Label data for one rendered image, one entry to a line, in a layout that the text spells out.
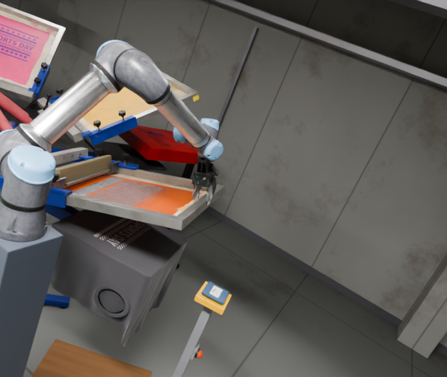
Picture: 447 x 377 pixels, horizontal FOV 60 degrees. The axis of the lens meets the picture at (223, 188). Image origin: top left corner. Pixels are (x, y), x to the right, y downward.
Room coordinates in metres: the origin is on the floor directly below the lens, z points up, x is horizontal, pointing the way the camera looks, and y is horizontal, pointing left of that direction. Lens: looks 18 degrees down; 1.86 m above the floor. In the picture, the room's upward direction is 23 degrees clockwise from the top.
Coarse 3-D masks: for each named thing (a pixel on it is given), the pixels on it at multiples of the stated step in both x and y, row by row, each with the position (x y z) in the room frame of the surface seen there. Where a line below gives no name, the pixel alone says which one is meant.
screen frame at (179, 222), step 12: (120, 168) 1.90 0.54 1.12; (156, 180) 1.86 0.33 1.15; (168, 180) 1.85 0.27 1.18; (180, 180) 1.84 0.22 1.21; (216, 192) 1.70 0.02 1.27; (72, 204) 1.34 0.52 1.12; (84, 204) 1.33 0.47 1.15; (96, 204) 1.32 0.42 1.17; (108, 204) 1.32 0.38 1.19; (120, 204) 1.34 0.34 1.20; (192, 204) 1.47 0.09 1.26; (204, 204) 1.52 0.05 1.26; (120, 216) 1.31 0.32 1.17; (132, 216) 1.30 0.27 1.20; (144, 216) 1.29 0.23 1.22; (156, 216) 1.29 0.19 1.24; (168, 216) 1.29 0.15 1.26; (180, 216) 1.31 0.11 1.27; (192, 216) 1.38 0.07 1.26; (180, 228) 1.27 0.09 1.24
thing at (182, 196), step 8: (104, 176) 1.81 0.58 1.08; (112, 176) 1.84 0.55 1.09; (120, 184) 1.71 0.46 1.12; (128, 184) 1.73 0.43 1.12; (136, 184) 1.75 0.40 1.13; (144, 184) 1.77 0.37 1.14; (152, 184) 1.80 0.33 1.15; (136, 192) 1.62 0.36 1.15; (144, 192) 1.64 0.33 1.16; (152, 192) 1.66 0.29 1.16; (176, 192) 1.72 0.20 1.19; (184, 192) 1.74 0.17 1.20; (192, 192) 1.76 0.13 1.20; (176, 200) 1.59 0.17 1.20; (184, 200) 1.61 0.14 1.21
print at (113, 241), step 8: (112, 224) 1.62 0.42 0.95; (120, 224) 1.65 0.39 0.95; (128, 224) 1.68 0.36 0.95; (136, 224) 1.71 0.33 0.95; (144, 224) 1.75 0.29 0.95; (96, 232) 1.51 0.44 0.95; (104, 232) 1.53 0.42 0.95; (112, 232) 1.56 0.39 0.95; (120, 232) 1.59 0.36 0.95; (128, 232) 1.61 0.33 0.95; (136, 232) 1.64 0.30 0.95; (144, 232) 1.68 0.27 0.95; (104, 240) 1.47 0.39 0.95; (112, 240) 1.49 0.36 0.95; (120, 240) 1.52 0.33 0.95; (128, 240) 1.55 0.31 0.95; (120, 248) 1.46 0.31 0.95
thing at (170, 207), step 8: (80, 184) 1.62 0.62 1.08; (88, 184) 1.64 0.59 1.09; (96, 192) 1.54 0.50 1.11; (104, 192) 1.55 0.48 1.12; (112, 192) 1.57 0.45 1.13; (120, 192) 1.59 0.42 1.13; (128, 192) 1.60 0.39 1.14; (112, 200) 1.46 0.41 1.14; (120, 200) 1.48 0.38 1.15; (128, 200) 1.49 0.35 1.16; (136, 200) 1.51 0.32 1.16; (160, 200) 1.56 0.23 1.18; (168, 200) 1.58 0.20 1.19; (144, 208) 1.43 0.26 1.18; (152, 208) 1.45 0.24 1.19; (160, 208) 1.46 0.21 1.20; (168, 208) 1.48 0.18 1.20; (176, 208) 1.49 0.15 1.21
